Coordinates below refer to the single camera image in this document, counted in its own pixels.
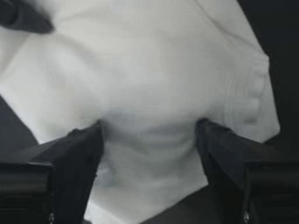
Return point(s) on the white t-shirt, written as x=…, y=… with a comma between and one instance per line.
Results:
x=146, y=87

